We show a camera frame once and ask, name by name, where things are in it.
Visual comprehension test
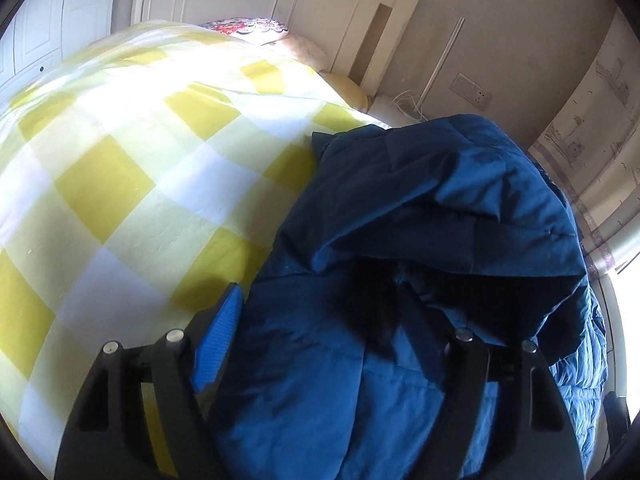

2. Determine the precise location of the white wall conduit strip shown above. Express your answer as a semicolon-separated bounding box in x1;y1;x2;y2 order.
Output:
416;16;465;112

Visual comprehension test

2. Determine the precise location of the striped patterned curtain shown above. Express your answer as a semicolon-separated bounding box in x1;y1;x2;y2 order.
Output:
530;11;639;276

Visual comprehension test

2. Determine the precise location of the blue puffer jacket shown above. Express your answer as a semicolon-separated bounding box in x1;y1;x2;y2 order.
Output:
208;115;606;479

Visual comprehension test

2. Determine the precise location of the yellow white checked bedsheet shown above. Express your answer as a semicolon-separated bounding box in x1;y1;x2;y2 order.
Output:
1;23;369;477

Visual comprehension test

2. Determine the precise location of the yellow pillow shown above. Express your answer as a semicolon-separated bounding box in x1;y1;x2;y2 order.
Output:
320;72;370;113

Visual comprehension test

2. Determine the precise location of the white nightstand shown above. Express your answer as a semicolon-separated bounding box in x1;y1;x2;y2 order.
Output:
368;92;427;128

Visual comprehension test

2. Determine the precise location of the beige wall socket panel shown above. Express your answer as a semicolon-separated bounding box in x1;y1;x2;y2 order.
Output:
449;73;492;112

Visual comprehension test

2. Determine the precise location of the white charger cable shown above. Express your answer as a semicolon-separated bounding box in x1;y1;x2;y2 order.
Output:
391;89;426;123

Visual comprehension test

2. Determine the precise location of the white wardrobe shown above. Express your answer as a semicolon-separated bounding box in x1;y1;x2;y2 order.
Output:
1;0;113;103

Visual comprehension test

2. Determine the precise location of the floral red pillow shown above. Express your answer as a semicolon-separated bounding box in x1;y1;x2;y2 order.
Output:
201;18;288;46

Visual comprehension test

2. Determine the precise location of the white wooden headboard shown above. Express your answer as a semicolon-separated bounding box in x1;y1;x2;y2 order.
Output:
130;0;420;96

